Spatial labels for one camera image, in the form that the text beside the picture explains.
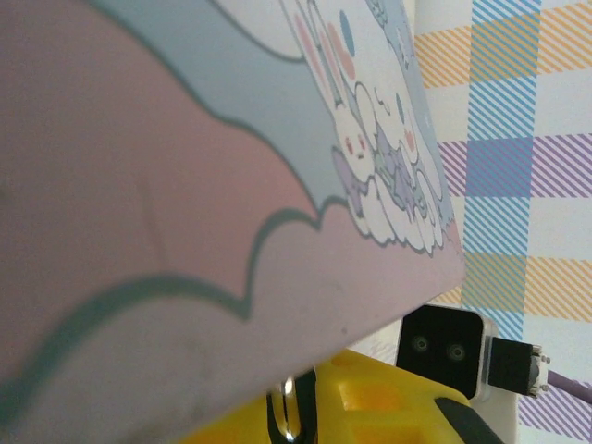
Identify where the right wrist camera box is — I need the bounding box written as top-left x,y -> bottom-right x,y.
396,303 -> 520,444

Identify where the silver key ring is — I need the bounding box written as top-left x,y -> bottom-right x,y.
266,375 -> 306,444

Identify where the pastel cartoon tin box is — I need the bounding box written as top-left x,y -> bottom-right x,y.
0,0 -> 467,444

